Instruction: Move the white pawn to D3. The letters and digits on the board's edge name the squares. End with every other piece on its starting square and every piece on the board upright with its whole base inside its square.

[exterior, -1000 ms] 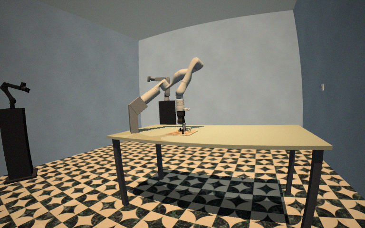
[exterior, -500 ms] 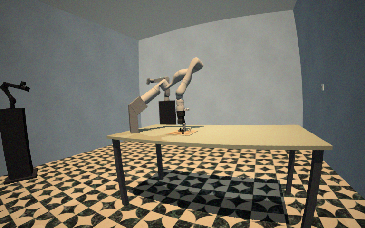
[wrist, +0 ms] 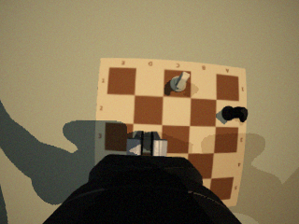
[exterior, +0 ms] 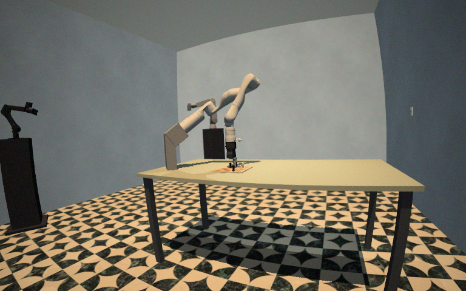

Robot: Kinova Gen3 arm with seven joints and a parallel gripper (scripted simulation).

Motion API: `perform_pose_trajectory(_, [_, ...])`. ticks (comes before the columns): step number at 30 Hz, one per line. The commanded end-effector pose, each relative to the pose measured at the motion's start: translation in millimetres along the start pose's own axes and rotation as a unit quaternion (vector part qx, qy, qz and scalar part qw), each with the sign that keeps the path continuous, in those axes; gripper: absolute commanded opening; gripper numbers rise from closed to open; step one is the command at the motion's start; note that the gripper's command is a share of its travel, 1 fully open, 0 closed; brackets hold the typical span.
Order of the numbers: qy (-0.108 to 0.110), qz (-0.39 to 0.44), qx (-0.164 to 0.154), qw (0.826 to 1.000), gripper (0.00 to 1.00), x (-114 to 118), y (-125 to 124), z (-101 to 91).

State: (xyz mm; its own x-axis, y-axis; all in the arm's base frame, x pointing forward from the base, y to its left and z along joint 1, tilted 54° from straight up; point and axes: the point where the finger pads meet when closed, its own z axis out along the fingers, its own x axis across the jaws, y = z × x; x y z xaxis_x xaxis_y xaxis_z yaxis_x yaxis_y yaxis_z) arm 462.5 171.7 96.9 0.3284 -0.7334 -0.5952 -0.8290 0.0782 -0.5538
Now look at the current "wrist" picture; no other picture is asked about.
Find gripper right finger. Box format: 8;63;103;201
150;132;167;157

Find brown and cream chessboard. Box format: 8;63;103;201
95;58;247;207

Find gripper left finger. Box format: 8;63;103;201
126;131;144;156

